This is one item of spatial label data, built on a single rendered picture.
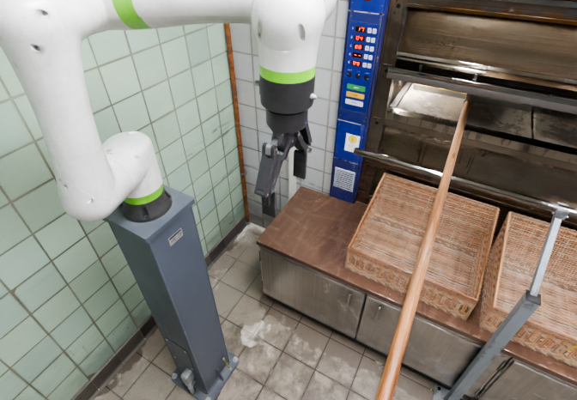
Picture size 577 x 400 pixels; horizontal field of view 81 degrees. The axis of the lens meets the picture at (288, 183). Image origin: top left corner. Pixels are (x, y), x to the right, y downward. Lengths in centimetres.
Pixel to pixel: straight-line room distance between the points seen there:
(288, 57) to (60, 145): 50
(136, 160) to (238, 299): 150
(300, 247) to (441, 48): 110
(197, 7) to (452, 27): 110
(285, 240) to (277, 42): 139
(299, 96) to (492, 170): 134
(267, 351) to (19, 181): 145
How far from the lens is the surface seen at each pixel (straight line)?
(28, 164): 143
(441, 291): 161
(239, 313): 225
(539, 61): 157
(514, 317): 147
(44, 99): 77
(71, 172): 86
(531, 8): 154
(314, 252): 176
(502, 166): 178
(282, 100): 56
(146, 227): 109
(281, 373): 208
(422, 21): 159
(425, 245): 103
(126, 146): 99
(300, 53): 53
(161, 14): 74
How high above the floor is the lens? 193
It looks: 39 degrees down
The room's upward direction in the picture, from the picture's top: straight up
